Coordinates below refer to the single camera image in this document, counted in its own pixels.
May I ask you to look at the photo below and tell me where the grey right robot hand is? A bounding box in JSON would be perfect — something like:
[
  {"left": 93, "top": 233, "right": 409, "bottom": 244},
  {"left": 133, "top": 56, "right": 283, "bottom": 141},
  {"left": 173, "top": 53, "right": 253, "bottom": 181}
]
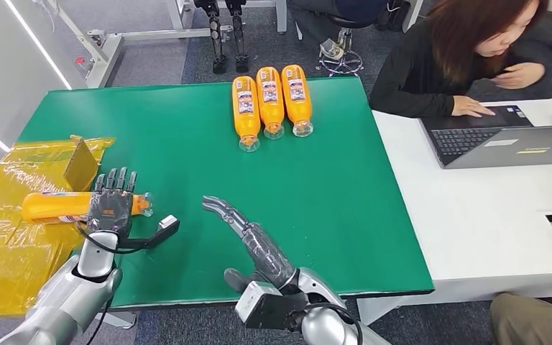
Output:
[{"left": 202, "top": 195, "right": 300, "bottom": 295}]

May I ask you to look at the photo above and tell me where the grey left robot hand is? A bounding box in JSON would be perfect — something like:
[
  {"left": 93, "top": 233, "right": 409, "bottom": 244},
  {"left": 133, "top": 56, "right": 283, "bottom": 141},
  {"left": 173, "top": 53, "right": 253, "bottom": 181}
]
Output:
[{"left": 86, "top": 166, "right": 139, "bottom": 238}]

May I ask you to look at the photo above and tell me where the orange drink bottle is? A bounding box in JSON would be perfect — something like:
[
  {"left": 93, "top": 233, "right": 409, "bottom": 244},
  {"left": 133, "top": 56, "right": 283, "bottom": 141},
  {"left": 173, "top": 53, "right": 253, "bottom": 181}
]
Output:
[
  {"left": 21, "top": 191, "right": 154, "bottom": 225},
  {"left": 231, "top": 75, "right": 262, "bottom": 153},
  {"left": 281, "top": 64, "right": 314, "bottom": 138},
  {"left": 256, "top": 66, "right": 285, "bottom": 140}
]

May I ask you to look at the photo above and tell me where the brown cardboard piece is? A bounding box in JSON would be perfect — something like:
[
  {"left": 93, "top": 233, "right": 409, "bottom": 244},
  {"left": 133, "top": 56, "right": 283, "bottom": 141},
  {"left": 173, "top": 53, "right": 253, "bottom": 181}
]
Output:
[{"left": 63, "top": 138, "right": 100, "bottom": 193}]

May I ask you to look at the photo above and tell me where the green table mat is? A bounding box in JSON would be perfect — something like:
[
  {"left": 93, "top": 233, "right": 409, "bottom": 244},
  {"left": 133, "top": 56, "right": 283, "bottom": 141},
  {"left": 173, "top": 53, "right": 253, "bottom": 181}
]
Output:
[{"left": 16, "top": 75, "right": 435, "bottom": 310}]

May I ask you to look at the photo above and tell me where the yellow plastic bag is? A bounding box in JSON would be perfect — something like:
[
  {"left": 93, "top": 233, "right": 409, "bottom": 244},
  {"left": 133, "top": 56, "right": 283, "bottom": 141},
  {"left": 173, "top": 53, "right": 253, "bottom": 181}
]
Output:
[{"left": 0, "top": 135, "right": 116, "bottom": 318}]

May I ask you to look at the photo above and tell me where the white black humanoid robot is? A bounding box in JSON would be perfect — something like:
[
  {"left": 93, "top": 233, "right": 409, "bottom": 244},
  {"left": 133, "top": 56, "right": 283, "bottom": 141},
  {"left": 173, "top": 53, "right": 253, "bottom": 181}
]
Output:
[{"left": 192, "top": 0, "right": 251, "bottom": 75}]

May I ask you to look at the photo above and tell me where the black chrome stool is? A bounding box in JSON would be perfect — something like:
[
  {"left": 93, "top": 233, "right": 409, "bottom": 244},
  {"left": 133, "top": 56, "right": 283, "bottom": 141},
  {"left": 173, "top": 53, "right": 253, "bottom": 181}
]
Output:
[{"left": 316, "top": 14, "right": 391, "bottom": 77}]

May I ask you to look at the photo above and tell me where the white desk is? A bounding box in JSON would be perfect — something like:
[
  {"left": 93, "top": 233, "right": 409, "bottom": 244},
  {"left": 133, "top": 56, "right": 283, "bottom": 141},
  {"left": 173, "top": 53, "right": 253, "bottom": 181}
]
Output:
[{"left": 356, "top": 97, "right": 552, "bottom": 325}]

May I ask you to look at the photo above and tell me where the grey laptop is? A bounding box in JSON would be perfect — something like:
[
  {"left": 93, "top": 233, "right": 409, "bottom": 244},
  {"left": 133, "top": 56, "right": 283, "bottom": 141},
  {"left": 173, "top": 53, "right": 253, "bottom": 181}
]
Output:
[{"left": 420, "top": 104, "right": 552, "bottom": 170}]

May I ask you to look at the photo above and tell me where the person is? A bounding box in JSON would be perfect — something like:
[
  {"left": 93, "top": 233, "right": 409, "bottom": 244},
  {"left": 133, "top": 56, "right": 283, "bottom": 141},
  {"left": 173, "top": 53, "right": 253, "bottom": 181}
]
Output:
[
  {"left": 489, "top": 291, "right": 552, "bottom": 345},
  {"left": 369, "top": 0, "right": 551, "bottom": 119}
]

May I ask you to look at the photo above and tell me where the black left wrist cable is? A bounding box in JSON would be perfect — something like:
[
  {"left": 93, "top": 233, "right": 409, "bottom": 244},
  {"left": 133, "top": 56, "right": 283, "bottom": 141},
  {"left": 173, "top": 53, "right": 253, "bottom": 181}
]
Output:
[{"left": 75, "top": 221, "right": 139, "bottom": 345}]

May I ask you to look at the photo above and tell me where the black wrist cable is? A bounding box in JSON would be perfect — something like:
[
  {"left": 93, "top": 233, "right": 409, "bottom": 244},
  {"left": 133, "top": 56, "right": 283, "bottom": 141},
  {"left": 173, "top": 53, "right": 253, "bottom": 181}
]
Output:
[
  {"left": 295, "top": 303, "right": 364, "bottom": 345},
  {"left": 75, "top": 221, "right": 139, "bottom": 345}
]

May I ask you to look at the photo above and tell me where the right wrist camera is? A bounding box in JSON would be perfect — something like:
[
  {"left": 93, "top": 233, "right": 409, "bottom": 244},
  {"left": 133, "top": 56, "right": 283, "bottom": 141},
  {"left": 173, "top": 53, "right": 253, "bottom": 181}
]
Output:
[{"left": 234, "top": 280, "right": 311, "bottom": 332}]

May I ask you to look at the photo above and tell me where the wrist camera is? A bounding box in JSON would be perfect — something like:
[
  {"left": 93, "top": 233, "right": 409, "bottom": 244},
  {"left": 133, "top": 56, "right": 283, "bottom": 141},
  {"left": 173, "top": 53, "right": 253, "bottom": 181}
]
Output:
[
  {"left": 234, "top": 280, "right": 311, "bottom": 332},
  {"left": 116, "top": 214, "right": 180, "bottom": 251}
]

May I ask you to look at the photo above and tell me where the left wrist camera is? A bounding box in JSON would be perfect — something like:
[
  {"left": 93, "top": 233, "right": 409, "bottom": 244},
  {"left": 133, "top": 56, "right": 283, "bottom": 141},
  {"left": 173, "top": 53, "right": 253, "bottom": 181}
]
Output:
[{"left": 116, "top": 214, "right": 180, "bottom": 251}]

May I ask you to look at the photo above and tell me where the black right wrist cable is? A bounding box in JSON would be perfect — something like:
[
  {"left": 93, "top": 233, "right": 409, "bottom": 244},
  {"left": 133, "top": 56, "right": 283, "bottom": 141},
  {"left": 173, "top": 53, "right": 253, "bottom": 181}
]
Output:
[{"left": 295, "top": 303, "right": 364, "bottom": 345}]

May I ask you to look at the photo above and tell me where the white metal stand frame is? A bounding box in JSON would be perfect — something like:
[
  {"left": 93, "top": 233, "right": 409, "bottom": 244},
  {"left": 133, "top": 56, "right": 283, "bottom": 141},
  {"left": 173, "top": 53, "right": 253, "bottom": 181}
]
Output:
[{"left": 45, "top": 0, "right": 289, "bottom": 89}]

